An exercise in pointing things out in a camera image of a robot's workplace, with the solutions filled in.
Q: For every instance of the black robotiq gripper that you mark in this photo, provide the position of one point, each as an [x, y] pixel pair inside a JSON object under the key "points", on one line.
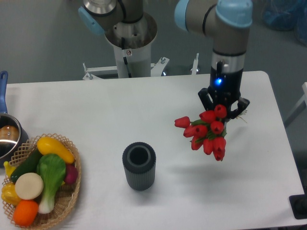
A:
{"points": [[224, 89]]}

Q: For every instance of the red tulip bouquet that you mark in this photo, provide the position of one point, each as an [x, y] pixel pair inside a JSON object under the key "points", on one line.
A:
{"points": [[208, 132]]}

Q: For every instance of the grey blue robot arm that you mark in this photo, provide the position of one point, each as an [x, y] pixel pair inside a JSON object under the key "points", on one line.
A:
{"points": [[131, 32]]}

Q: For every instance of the white furniture leg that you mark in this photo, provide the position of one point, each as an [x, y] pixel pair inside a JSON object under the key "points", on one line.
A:
{"points": [[298, 108]]}

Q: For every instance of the dark grey ribbed vase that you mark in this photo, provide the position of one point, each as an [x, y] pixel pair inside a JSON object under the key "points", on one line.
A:
{"points": [[139, 161]]}

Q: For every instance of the blue plastic bags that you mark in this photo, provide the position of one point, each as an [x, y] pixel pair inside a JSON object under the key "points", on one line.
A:
{"points": [[287, 15]]}

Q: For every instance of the black box at table edge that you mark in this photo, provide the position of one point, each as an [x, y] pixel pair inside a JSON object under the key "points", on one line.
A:
{"points": [[299, 206]]}

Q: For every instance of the purple red radish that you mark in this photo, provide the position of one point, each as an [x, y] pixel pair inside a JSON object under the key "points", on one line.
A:
{"points": [[71, 174]]}

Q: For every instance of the yellow squash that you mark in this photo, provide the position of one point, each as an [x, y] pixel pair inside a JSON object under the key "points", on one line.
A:
{"points": [[49, 145]]}

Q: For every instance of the green bok choy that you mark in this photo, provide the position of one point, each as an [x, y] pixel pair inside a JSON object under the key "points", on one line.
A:
{"points": [[52, 170]]}

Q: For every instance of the woven wicker basket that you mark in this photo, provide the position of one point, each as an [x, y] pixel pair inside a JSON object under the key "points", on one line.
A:
{"points": [[66, 196]]}

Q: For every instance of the dark green cucumber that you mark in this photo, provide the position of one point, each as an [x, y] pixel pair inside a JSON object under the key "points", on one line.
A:
{"points": [[29, 165]]}

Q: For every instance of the beige round bun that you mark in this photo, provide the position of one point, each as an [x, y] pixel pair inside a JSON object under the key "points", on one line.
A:
{"points": [[29, 186]]}

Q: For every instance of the yellow banana tip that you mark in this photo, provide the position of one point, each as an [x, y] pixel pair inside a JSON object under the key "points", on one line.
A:
{"points": [[8, 168]]}

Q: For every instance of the orange fruit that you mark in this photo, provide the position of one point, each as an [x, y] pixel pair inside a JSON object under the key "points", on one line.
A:
{"points": [[25, 213]]}

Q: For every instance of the yellow bell pepper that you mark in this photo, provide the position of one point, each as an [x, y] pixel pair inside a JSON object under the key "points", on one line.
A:
{"points": [[9, 195]]}

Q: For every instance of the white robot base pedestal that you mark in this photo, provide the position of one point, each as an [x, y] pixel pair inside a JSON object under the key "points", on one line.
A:
{"points": [[130, 63]]}

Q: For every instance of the blue handled saucepan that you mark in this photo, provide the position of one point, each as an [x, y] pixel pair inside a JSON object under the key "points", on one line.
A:
{"points": [[12, 135]]}

